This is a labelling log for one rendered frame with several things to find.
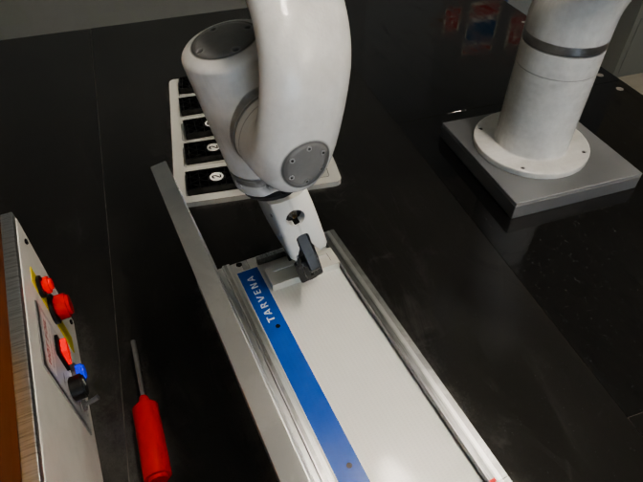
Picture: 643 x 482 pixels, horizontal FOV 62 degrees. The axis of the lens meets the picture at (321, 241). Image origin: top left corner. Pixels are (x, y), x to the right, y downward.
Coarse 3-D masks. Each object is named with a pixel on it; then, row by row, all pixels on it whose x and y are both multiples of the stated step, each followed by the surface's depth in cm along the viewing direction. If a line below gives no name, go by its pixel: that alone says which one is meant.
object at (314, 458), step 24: (336, 240) 76; (240, 288) 70; (240, 312) 68; (384, 312) 68; (264, 336) 65; (408, 336) 65; (264, 360) 63; (288, 384) 61; (432, 384) 60; (288, 408) 58; (456, 408) 58; (312, 432) 57; (312, 456) 55; (480, 456) 55; (504, 480) 53
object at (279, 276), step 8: (328, 248) 74; (320, 256) 73; (328, 256) 73; (336, 256) 73; (280, 264) 72; (288, 264) 72; (328, 264) 72; (336, 264) 72; (264, 272) 71; (272, 272) 71; (280, 272) 71; (288, 272) 71; (296, 272) 71; (272, 280) 70; (280, 280) 70; (288, 280) 70; (296, 280) 71; (272, 288) 70; (280, 288) 70
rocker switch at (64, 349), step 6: (54, 336) 53; (60, 342) 53; (66, 342) 53; (60, 348) 52; (66, 348) 52; (60, 354) 52; (66, 354) 53; (60, 360) 52; (66, 360) 53; (66, 366) 53
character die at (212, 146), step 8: (184, 144) 93; (192, 144) 93; (200, 144) 94; (208, 144) 93; (216, 144) 93; (192, 152) 92; (200, 152) 92; (208, 152) 92; (216, 152) 92; (192, 160) 90; (200, 160) 91; (208, 160) 91; (216, 160) 92
